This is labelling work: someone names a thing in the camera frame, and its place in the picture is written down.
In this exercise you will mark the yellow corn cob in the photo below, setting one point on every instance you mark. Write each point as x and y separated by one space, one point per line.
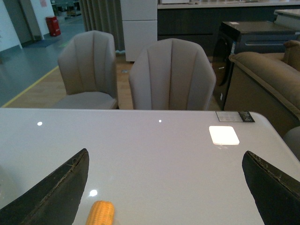
101 213

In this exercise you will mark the black washing machine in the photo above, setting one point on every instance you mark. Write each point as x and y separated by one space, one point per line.
245 39

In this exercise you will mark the brown sofa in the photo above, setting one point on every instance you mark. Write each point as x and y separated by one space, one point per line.
269 85

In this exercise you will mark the grey pleated curtain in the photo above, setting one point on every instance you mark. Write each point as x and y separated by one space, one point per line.
105 16

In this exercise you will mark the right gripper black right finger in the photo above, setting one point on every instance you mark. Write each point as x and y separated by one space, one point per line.
276 194

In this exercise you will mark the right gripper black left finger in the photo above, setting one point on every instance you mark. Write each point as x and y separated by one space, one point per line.
55 199

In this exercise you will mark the white tall cabinet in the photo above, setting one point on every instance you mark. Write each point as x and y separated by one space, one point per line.
140 25

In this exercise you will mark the table corner label sticker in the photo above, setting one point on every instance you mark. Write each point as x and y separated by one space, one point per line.
228 116

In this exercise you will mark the left beige upholstered chair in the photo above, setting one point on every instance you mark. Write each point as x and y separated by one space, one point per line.
88 69

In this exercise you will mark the beige upholstered chair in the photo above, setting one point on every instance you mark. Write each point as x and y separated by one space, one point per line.
172 74
88 69

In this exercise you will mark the right beige upholstered chair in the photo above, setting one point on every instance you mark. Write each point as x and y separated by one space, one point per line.
172 74

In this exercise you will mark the red box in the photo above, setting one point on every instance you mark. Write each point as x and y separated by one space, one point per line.
53 26

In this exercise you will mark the dark kitchen counter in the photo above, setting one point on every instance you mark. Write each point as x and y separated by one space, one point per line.
199 22

